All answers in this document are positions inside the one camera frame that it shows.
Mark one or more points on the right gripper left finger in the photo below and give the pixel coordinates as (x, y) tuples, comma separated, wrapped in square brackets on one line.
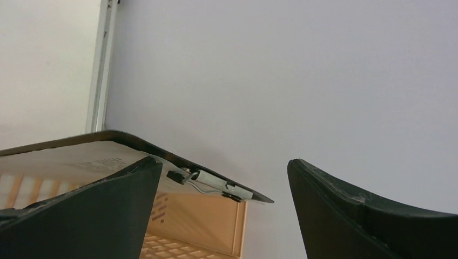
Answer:
[(104, 219)]

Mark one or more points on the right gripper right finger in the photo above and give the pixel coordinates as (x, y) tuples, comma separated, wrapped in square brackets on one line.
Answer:
[(340, 220)]

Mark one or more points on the black clipboard with paper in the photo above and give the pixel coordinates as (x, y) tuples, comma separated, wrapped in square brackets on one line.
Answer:
[(90, 157)]

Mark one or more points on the orange plastic file organizer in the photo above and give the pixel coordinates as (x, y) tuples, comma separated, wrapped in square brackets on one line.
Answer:
[(180, 225)]

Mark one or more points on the aluminium table edge rail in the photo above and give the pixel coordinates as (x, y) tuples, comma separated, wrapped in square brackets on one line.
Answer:
[(99, 87)]

